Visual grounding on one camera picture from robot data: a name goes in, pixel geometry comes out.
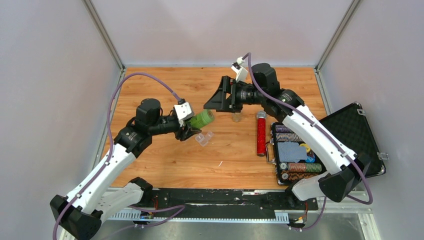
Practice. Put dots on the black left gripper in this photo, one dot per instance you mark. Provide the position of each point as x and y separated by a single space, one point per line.
188 131

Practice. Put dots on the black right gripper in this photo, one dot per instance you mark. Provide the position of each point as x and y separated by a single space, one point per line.
218 101

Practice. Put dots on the green pill bottle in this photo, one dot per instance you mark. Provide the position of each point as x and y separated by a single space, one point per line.
202 119

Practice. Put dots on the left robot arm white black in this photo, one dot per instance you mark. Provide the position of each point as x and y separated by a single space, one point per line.
85 208

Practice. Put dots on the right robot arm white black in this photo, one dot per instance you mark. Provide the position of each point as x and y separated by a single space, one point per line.
345 168

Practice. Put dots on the red glitter tube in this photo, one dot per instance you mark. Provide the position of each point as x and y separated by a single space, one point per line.
261 134

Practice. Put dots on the green purple chip row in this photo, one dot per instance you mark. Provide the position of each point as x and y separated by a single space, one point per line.
285 134

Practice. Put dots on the blue playing card deck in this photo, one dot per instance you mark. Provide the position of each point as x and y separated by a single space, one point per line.
291 152

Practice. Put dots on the black poker chip case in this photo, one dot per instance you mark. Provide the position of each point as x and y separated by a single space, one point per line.
350 126

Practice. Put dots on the orange black chip row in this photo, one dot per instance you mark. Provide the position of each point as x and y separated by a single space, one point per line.
294 171

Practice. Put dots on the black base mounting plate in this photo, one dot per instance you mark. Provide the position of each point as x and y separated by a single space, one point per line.
227 204

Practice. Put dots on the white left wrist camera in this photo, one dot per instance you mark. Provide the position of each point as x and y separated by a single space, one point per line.
184 112

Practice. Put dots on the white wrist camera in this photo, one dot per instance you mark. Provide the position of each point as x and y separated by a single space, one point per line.
240 71
184 112

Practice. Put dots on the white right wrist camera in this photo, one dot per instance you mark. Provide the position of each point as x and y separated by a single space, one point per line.
240 71

